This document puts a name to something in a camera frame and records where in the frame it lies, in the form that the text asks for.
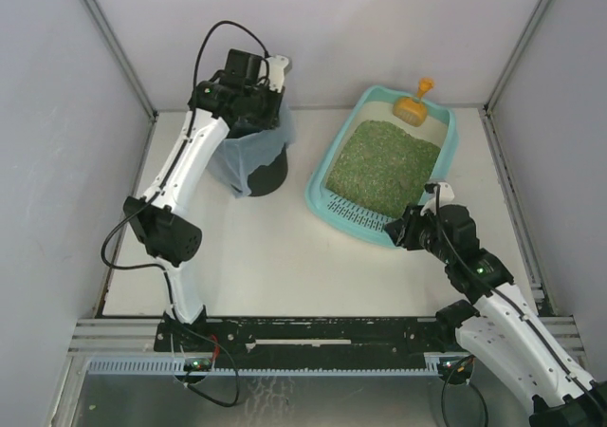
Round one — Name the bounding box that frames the teal litter box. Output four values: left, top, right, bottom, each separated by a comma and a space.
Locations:
304, 85, 459, 249

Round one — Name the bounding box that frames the orange litter scoop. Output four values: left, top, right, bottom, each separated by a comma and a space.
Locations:
392, 77, 434, 127

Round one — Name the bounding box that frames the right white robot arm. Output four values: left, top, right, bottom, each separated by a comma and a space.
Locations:
384, 205, 606, 426

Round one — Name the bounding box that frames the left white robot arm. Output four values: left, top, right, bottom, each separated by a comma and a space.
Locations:
123, 49, 291, 324

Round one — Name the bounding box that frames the green cat litter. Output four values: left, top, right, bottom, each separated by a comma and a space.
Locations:
325, 121, 440, 218

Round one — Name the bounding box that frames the blue plastic bin liner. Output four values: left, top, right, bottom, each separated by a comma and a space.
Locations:
212, 99, 298, 199

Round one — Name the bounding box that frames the black trash bin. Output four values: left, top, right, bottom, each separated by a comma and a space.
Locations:
215, 106, 291, 197

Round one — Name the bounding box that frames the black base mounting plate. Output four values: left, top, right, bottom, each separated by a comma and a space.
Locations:
154, 316, 462, 366

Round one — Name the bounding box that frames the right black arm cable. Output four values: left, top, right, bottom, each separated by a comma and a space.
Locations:
433, 187, 589, 390

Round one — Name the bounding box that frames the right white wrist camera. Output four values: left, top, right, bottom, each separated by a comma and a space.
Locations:
421, 181, 455, 215

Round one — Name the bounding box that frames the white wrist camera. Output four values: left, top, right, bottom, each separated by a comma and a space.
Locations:
421, 181, 455, 215
259, 55, 292, 93

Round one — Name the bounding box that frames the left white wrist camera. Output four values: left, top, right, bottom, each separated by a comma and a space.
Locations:
259, 55, 292, 93

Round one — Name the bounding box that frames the blue slotted cable duct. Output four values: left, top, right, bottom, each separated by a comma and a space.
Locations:
88, 353, 459, 377

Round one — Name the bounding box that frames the right base black cable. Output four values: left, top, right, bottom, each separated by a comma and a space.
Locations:
440, 358, 489, 427

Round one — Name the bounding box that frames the base black cable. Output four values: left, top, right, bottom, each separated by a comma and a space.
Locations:
182, 341, 242, 408
440, 358, 489, 427

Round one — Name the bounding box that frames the left base black cable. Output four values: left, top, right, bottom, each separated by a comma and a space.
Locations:
182, 341, 242, 408

